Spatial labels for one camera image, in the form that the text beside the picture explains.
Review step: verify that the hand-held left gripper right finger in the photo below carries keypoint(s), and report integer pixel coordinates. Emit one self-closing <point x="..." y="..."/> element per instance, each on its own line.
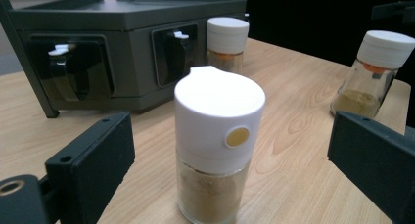
<point x="375" y="162"/>

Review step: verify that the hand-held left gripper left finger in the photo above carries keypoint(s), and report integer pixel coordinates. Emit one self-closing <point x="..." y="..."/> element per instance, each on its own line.
<point x="91" y="171"/>

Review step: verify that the spice jar with tan powder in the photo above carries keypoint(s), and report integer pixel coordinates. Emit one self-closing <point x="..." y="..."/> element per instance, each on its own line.
<point x="381" y="51"/>

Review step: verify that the flip-cap spice bottle brown powder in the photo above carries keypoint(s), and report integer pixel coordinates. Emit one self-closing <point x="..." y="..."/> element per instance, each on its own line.
<point x="212" y="113"/>

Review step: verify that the dark grey spice rack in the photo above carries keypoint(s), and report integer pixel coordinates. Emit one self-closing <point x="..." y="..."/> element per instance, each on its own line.
<point x="130" y="18"/>

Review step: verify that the spice jar with orange powder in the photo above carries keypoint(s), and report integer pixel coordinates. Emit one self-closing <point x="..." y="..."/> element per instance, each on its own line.
<point x="227" y="35"/>

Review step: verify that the black rack hook white tab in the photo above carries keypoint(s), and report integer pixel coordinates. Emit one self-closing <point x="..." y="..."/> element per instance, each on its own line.
<point x="180" y="35"/>

